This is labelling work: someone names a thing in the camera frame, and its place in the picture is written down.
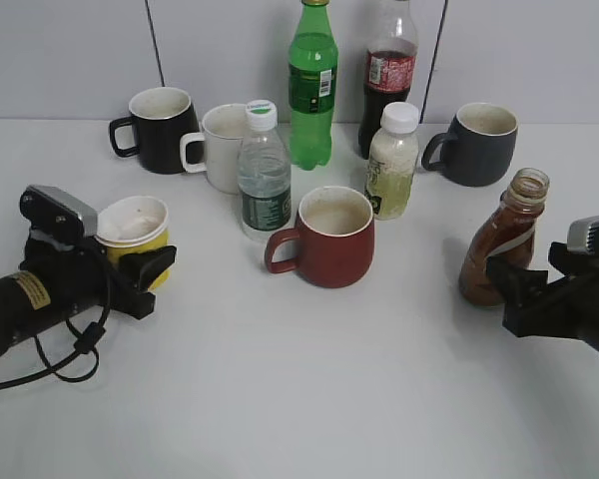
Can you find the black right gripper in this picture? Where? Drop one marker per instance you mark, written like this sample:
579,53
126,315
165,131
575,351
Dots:
566,308

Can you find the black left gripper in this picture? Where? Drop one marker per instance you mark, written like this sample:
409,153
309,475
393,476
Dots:
78,277

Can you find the yellow paper cup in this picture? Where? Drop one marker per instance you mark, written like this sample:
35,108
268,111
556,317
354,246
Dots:
134,224

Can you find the brown Nescafe coffee bottle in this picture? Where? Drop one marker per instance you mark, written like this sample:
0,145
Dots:
509,232

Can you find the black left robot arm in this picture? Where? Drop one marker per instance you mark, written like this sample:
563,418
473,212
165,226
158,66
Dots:
21,294

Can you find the dark grey ceramic mug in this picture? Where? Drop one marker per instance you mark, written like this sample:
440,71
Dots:
477,148

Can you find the black ceramic mug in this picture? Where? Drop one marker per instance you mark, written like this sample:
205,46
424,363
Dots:
159,117

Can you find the clear water bottle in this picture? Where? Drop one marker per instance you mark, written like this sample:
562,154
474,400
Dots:
264,174

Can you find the white ceramic mug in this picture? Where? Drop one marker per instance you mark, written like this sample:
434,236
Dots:
223,129

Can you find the white capped juice bottle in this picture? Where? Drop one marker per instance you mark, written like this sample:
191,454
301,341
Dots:
393,154

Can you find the red ceramic mug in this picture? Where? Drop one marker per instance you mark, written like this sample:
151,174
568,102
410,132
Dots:
331,244

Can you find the cola bottle red label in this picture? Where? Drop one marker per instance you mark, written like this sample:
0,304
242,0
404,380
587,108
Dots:
389,66

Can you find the green soda bottle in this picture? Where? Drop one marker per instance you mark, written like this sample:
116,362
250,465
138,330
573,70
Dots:
313,61

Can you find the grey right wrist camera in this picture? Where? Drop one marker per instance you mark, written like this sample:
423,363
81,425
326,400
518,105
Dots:
583,236

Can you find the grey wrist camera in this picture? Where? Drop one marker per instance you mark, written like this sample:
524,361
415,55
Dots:
583,236
55,215

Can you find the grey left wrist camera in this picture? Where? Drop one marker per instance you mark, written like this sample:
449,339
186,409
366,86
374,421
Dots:
55,215

